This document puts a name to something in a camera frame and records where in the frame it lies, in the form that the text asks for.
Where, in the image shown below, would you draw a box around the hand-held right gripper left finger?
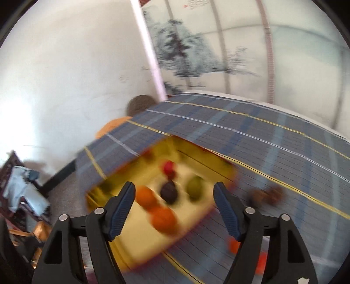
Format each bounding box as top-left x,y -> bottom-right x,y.
32,182 -> 136,284

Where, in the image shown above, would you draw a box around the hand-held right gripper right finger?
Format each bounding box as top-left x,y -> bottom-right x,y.
213,182 -> 319,284

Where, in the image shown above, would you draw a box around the orange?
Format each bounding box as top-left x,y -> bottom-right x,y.
227,236 -> 242,254
136,186 -> 159,211
150,206 -> 179,235

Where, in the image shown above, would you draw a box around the green fruit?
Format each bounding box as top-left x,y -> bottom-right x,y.
186,176 -> 205,199

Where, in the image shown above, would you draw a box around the dark brown dried fruit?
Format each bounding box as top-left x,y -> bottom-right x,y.
160,181 -> 179,205

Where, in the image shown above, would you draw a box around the small red fruit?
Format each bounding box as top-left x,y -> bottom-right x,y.
163,161 -> 177,178

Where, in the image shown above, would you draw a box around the red and gold tin box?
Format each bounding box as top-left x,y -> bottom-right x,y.
85,135 -> 239,274

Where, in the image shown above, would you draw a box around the blue grey plaid tablecloth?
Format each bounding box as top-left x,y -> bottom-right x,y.
75,93 -> 350,284

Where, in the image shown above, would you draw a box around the orange cushion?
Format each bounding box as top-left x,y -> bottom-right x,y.
95,116 -> 133,140

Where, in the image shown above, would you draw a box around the light blue cloth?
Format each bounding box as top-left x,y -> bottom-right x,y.
4,165 -> 51,214

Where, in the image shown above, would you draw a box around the round brown stool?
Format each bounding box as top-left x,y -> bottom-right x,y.
127,94 -> 158,116

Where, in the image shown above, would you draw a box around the dark wooden chair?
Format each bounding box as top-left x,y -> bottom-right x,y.
0,150 -> 53,284

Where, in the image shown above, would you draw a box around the landscape painted wall panels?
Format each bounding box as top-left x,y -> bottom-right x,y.
139,0 -> 350,137

